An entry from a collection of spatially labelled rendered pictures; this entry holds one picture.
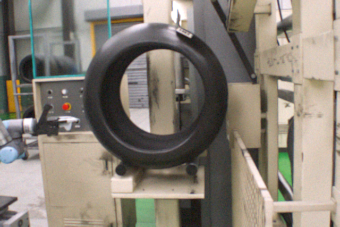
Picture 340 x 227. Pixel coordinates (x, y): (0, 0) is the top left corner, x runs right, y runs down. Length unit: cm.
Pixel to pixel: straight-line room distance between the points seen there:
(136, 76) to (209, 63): 967
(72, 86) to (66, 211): 85
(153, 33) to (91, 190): 131
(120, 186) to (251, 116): 67
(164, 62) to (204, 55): 43
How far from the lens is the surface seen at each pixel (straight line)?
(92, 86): 120
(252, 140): 149
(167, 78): 151
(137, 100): 1080
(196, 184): 132
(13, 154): 150
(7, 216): 163
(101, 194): 215
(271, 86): 148
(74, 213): 228
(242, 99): 145
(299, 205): 75
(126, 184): 126
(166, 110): 153
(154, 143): 145
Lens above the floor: 128
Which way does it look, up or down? 6 degrees down
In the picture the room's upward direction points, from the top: 3 degrees counter-clockwise
